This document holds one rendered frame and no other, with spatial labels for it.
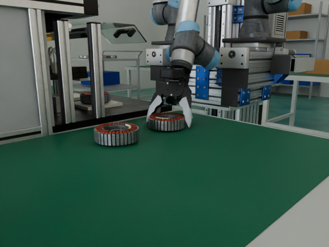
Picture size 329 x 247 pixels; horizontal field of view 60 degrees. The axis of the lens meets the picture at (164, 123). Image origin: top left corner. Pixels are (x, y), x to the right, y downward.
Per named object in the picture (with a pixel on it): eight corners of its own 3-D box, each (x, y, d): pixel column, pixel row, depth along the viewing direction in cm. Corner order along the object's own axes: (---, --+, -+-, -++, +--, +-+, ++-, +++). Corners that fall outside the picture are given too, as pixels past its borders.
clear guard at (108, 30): (110, 43, 123) (110, 29, 122) (147, 42, 106) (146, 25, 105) (33, 41, 101) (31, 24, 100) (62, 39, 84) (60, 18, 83)
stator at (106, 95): (102, 99, 118) (101, 90, 117) (115, 102, 109) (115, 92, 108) (75, 102, 111) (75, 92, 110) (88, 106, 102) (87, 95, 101)
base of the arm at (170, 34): (176, 42, 182) (176, 25, 179) (195, 41, 171) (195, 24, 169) (159, 41, 171) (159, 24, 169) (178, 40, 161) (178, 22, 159)
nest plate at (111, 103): (102, 101, 121) (102, 98, 120) (123, 105, 110) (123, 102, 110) (68, 105, 111) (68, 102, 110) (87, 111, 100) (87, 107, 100)
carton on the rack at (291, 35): (288, 40, 681) (289, 32, 676) (306, 39, 651) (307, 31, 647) (280, 39, 654) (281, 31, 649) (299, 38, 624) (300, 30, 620)
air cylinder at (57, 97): (61, 108, 105) (60, 93, 104) (71, 111, 100) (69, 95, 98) (48, 110, 102) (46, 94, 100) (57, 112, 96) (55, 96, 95)
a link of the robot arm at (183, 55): (191, 48, 88) (167, 48, 91) (188, 61, 87) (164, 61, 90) (197, 60, 94) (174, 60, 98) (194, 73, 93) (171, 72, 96)
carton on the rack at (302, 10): (293, 17, 663) (294, 6, 657) (310, 16, 638) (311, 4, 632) (286, 16, 635) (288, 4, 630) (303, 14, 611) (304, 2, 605)
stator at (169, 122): (157, 121, 92) (157, 110, 91) (190, 125, 88) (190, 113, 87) (141, 130, 82) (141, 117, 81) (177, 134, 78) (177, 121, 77)
